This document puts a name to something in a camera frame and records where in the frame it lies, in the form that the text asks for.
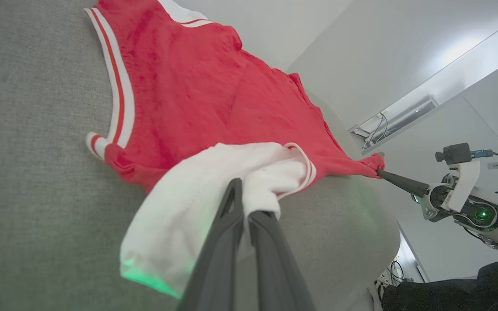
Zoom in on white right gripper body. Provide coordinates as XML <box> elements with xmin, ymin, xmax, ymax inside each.
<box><xmin>412</xmin><ymin>161</ymin><xmax>498</xmax><ymax>232</ymax></box>

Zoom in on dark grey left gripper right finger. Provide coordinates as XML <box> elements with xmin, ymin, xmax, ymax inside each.
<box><xmin>248</xmin><ymin>210</ymin><xmax>314</xmax><ymax>311</ymax></box>

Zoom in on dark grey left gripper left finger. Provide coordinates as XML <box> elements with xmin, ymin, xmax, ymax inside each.
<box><xmin>178</xmin><ymin>178</ymin><xmax>246</xmax><ymax>311</ymax></box>

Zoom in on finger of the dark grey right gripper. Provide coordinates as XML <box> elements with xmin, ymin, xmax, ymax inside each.
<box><xmin>377</xmin><ymin>170</ymin><xmax>430</xmax><ymax>197</ymax></box>

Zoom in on red and white jersey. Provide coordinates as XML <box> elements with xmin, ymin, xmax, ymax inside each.
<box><xmin>83</xmin><ymin>0</ymin><xmax>386</xmax><ymax>299</ymax></box>

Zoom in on white ceiling vent slot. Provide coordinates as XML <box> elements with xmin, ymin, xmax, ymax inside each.
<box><xmin>348</xmin><ymin>95</ymin><xmax>440</xmax><ymax>155</ymax></box>

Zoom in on black fabric bulk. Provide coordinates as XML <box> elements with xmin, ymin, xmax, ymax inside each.
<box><xmin>381</xmin><ymin>258</ymin><xmax>498</xmax><ymax>311</ymax></box>

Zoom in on grey fabric sofa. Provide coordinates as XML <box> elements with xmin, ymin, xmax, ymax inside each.
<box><xmin>0</xmin><ymin>0</ymin><xmax>402</xmax><ymax>311</ymax></box>

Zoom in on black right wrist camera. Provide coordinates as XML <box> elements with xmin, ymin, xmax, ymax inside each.
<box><xmin>435</xmin><ymin>143</ymin><xmax>494</xmax><ymax>165</ymax></box>

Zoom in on thin dangling ceiling wires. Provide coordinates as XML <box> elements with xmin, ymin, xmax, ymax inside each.
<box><xmin>362</xmin><ymin>112</ymin><xmax>389</xmax><ymax>152</ymax></box>

